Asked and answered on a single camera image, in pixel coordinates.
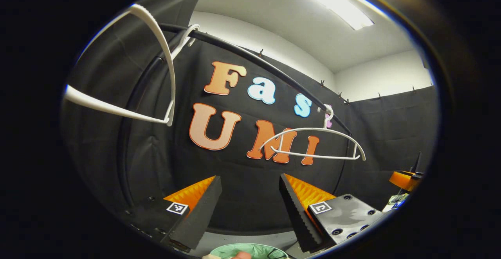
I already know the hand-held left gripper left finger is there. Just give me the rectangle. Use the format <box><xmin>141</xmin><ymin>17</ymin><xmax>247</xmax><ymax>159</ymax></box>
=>
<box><xmin>124</xmin><ymin>175</ymin><xmax>223</xmax><ymax>253</ymax></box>

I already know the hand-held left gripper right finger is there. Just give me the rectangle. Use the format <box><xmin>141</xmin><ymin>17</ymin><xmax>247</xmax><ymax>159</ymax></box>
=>
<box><xmin>279</xmin><ymin>173</ymin><xmax>385</xmax><ymax>254</ymax></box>

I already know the green laundry hamper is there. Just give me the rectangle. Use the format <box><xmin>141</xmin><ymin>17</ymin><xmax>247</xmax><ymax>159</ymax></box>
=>
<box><xmin>209</xmin><ymin>243</ymin><xmax>290</xmax><ymax>259</ymax></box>

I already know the white plastic hanger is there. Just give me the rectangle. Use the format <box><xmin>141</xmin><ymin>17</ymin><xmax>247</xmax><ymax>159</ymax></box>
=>
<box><xmin>64</xmin><ymin>4</ymin><xmax>201</xmax><ymax>127</ymax></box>
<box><xmin>258</xmin><ymin>104</ymin><xmax>366</xmax><ymax>162</ymax></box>

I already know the black clothes rack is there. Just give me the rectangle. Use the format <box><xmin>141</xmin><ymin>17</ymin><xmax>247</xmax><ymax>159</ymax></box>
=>
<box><xmin>117</xmin><ymin>23</ymin><xmax>353</xmax><ymax>209</ymax></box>

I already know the round grey-green bowl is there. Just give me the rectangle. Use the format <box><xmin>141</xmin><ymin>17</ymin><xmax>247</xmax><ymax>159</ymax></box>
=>
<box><xmin>387</xmin><ymin>194</ymin><xmax>409</xmax><ymax>207</ymax></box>

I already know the black backdrop cloth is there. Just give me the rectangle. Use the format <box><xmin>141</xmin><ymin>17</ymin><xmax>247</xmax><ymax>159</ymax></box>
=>
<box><xmin>61</xmin><ymin>0</ymin><xmax>439</xmax><ymax>232</ymax></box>

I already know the ceiling light panel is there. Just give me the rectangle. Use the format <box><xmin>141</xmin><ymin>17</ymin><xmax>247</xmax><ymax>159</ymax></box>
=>
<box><xmin>292</xmin><ymin>0</ymin><xmax>374</xmax><ymax>31</ymax></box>

